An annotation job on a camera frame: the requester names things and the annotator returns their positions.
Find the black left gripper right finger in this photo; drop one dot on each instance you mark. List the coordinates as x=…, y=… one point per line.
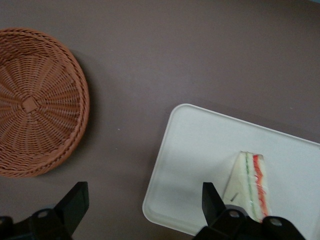
x=212, y=205

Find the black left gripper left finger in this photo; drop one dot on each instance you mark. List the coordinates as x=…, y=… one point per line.
x=72, y=205

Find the triangular sandwich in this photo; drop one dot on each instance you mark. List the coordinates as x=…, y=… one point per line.
x=243, y=180

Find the white rectangular plastic tray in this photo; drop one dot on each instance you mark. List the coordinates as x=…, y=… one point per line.
x=195, y=150

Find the brown woven wicker basket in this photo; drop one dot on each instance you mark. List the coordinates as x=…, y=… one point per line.
x=37, y=100

